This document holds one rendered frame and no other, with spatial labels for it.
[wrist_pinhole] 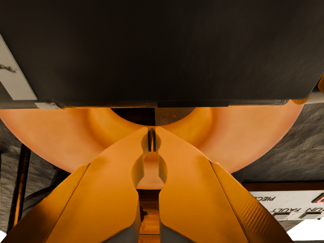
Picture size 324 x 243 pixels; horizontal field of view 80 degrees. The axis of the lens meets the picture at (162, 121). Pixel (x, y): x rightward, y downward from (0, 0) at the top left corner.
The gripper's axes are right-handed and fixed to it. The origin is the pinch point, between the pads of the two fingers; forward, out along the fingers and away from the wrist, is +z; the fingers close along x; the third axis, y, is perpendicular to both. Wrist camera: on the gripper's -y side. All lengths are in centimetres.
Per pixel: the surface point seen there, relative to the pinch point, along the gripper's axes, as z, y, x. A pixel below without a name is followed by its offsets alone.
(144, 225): 1.7, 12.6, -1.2
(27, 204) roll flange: 7.4, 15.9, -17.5
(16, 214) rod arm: 1.6, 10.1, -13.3
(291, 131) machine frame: 7.5, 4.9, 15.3
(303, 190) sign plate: 17.2, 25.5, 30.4
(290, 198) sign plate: 18.1, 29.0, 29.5
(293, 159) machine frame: 16.6, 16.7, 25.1
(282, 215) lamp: 20, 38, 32
